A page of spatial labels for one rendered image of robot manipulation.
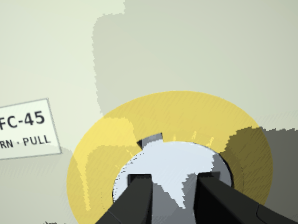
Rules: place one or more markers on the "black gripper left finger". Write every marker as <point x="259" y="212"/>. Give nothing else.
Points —
<point x="134" y="206"/>

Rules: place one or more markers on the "dark grey panel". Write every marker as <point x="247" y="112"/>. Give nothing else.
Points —
<point x="82" y="82"/>

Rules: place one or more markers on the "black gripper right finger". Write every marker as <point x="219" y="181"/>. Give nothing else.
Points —
<point x="218" y="203"/>

